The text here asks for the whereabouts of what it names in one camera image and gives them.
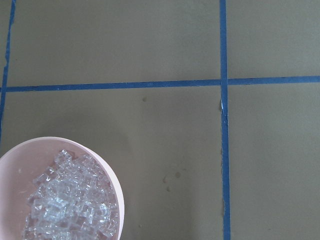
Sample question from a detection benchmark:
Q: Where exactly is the clear ice cube pile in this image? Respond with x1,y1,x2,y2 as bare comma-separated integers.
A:
22,149,121,240

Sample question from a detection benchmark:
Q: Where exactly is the pink plastic bowl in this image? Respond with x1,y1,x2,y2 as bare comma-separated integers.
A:
0,136,125,240

